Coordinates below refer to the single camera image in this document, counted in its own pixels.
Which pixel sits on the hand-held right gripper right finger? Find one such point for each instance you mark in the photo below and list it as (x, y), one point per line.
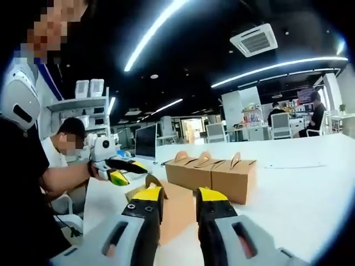
(213, 219)

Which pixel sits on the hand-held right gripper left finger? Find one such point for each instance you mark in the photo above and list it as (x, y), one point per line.
(144, 219)

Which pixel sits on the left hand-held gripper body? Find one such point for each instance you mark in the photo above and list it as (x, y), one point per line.
(104, 151)

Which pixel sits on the silver laptop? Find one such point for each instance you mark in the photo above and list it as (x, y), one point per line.
(145, 141)

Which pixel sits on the white storage shelf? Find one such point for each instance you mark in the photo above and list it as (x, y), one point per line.
(83, 102)

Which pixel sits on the white storage bin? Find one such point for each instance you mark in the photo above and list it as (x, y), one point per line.
(97, 88)
(82, 89)

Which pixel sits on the white office chair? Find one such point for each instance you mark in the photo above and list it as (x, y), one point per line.
(323, 124)
(280, 124)
(216, 133)

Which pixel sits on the operator in black shirt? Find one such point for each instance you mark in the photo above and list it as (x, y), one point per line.
(22, 194)

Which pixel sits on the white worn device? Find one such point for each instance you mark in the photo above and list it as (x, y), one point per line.
(19, 97)

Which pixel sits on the display shelf with goods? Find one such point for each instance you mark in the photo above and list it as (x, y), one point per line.
(252, 116)

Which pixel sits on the ceiling light strip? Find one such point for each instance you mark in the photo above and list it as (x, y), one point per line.
(277, 66)
(144, 41)

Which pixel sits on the white office desk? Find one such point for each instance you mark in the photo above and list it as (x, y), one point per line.
(338, 122)

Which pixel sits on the potted plant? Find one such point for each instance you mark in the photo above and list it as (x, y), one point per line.
(342, 108)

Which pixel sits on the ceiling air conditioner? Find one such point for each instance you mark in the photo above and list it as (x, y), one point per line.
(253, 40)

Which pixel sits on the wall display screen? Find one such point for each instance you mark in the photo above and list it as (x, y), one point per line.
(305, 94)

